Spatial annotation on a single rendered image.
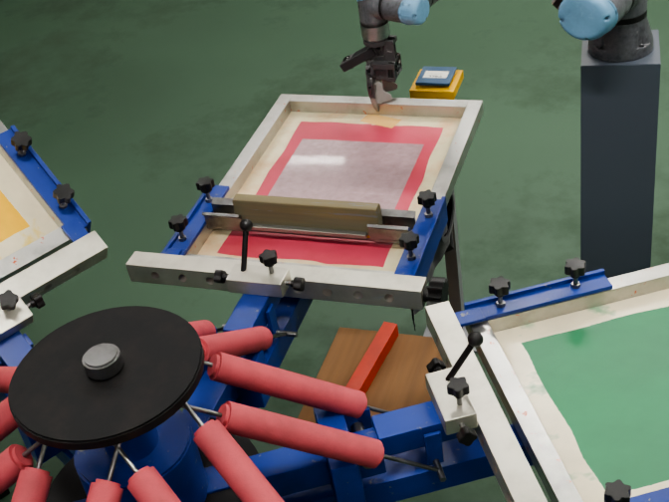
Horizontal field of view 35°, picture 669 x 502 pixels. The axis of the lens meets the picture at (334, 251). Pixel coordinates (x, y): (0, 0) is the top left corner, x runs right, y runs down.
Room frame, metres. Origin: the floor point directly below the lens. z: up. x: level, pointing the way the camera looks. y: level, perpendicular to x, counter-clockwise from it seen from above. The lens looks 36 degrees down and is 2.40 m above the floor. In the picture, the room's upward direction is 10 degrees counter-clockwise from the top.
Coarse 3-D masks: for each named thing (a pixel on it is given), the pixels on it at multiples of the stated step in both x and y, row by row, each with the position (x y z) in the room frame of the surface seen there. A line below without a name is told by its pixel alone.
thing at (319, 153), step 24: (288, 144) 2.48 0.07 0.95; (312, 144) 2.46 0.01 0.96; (336, 144) 2.44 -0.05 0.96; (288, 168) 2.36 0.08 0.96; (312, 168) 2.34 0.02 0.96; (336, 168) 2.32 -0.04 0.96; (264, 192) 2.26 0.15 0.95; (288, 192) 2.25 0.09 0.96; (312, 192) 2.23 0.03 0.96; (240, 240) 2.07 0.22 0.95; (264, 240) 2.06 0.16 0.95; (288, 240) 2.04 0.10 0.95
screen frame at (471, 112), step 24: (288, 96) 2.69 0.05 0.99; (312, 96) 2.67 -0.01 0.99; (336, 96) 2.64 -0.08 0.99; (264, 120) 2.58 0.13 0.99; (480, 120) 2.44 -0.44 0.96; (264, 144) 2.47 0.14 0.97; (456, 144) 2.28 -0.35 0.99; (240, 168) 2.34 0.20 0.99; (456, 168) 2.18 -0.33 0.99; (288, 264) 1.90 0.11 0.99
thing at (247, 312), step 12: (240, 300) 1.74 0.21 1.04; (252, 300) 1.73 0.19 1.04; (264, 300) 1.72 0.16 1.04; (276, 300) 1.76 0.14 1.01; (240, 312) 1.70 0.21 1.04; (252, 312) 1.69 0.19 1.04; (264, 312) 1.70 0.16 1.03; (228, 324) 1.67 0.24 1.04; (240, 324) 1.66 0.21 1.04; (252, 324) 1.65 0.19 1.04; (264, 324) 1.69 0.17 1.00
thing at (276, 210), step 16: (240, 208) 2.09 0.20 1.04; (256, 208) 2.07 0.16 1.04; (272, 208) 2.06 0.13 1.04; (288, 208) 2.04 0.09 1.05; (304, 208) 2.02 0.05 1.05; (320, 208) 2.01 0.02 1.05; (336, 208) 1.99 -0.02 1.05; (352, 208) 1.98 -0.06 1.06; (368, 208) 1.96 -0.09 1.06; (272, 224) 2.06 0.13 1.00; (288, 224) 2.04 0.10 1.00; (304, 224) 2.03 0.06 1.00; (320, 224) 2.01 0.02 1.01; (336, 224) 1.99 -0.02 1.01; (352, 224) 1.98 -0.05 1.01
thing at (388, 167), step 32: (384, 128) 2.48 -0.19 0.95; (416, 128) 2.45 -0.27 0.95; (352, 160) 2.34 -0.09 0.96; (384, 160) 2.32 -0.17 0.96; (416, 160) 2.29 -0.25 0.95; (352, 192) 2.19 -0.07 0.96; (384, 192) 2.17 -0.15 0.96; (320, 256) 1.96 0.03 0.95; (352, 256) 1.93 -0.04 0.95; (384, 256) 1.91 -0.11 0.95
